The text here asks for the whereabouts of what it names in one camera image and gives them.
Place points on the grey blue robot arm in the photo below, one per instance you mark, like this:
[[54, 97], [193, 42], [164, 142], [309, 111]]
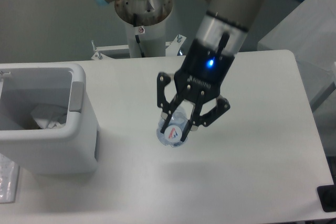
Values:
[[223, 30]]

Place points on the white covered side table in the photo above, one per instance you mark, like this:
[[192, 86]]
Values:
[[309, 33]]

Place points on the white left base bracket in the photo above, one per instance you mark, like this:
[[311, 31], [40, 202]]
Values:
[[109, 52]]

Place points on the white plastic wrapper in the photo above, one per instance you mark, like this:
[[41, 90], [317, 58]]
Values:
[[48, 116]]

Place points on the black device at table edge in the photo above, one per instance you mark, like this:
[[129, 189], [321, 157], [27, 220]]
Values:
[[326, 195]]

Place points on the crushed clear plastic bottle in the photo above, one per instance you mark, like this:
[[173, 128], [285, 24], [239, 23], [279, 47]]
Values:
[[173, 133]]

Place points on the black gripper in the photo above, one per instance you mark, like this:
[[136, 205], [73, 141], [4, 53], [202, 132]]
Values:
[[202, 70]]

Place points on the white base bracket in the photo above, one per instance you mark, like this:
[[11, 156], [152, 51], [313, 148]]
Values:
[[109, 52], [175, 47]]

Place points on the white right base bracket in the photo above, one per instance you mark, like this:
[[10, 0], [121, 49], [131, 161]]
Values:
[[175, 47]]

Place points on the white trash can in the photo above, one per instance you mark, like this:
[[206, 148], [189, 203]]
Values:
[[68, 150]]

